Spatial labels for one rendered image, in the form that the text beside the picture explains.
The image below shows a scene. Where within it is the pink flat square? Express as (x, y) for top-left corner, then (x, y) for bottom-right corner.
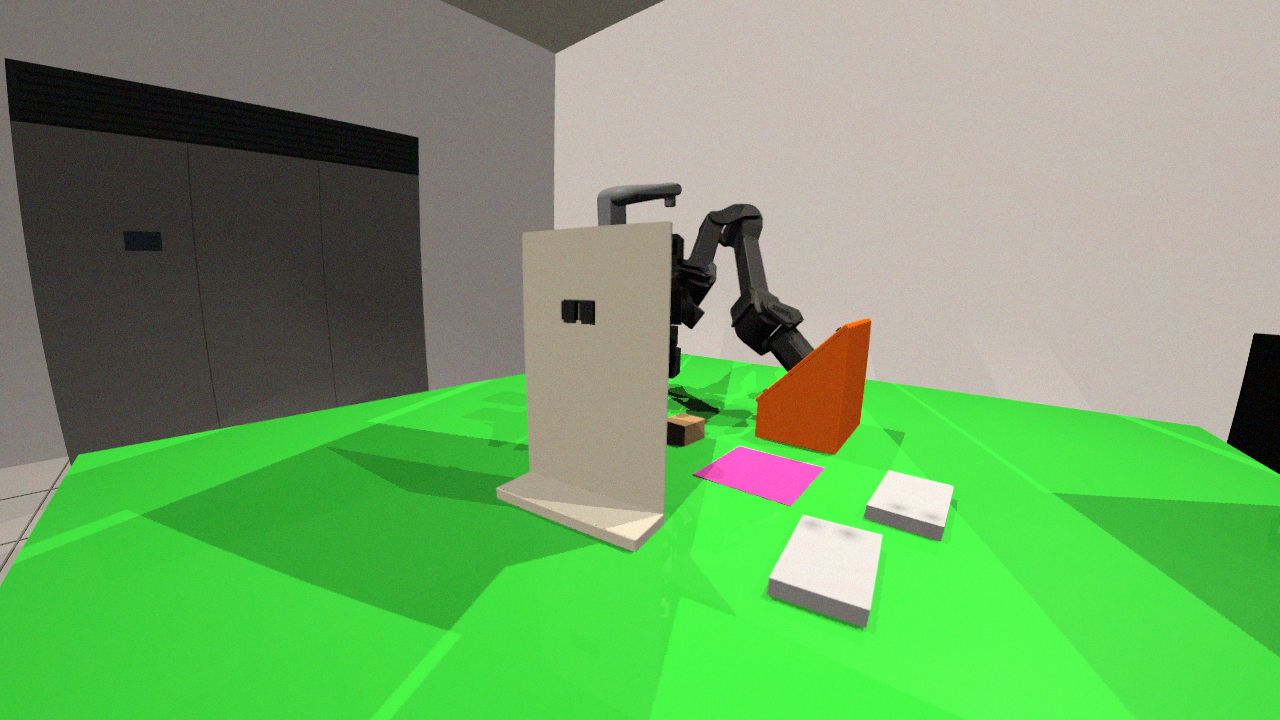
(692, 446), (826, 506)

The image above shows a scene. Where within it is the beige panel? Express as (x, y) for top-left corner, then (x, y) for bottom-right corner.
(497, 222), (673, 552)

